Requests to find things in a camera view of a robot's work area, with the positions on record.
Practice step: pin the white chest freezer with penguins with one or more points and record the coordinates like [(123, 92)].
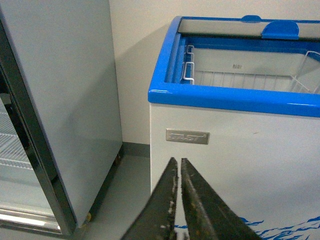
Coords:
[(258, 149)]

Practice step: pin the white upright display fridge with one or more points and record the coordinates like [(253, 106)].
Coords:
[(60, 126)]

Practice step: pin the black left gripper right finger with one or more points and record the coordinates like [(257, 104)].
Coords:
[(207, 216)]

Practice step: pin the white wire freezer basket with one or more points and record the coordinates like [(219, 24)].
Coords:
[(253, 70)]

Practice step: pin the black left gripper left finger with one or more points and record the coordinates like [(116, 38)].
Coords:
[(156, 221)]

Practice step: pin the sliding glass freezer lid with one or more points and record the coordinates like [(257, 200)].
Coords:
[(252, 26)]

